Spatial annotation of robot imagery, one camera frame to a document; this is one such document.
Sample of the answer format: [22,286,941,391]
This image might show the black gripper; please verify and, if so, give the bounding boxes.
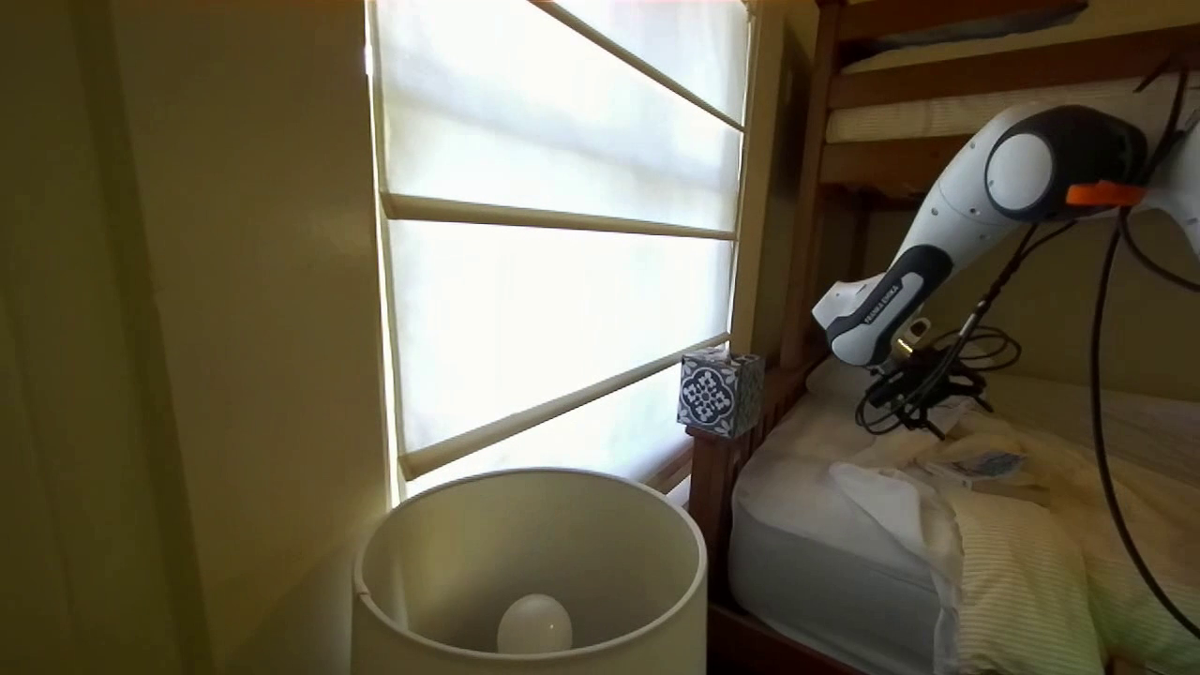
[874,349,971,421]

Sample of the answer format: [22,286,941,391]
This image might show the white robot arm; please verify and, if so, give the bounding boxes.
[810,105,1200,369]

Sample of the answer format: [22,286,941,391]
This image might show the wooden bed headboard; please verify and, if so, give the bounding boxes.
[685,349,830,554]

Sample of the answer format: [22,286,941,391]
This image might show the blue patterned tissue box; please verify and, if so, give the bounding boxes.
[675,351,765,439]

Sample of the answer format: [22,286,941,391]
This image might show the white mattress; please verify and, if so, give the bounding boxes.
[726,439,956,675]

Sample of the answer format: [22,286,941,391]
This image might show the white roman window blind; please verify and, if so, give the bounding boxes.
[372,0,750,480]

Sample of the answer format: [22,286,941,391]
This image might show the white table lamp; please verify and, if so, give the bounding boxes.
[354,470,707,675]

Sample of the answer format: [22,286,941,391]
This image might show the light bulb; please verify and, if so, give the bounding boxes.
[496,591,575,653]

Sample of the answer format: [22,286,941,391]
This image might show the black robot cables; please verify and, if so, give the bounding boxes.
[855,59,1200,640]

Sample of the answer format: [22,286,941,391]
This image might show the upper bunk bed frame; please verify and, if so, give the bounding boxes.
[779,0,1200,371]

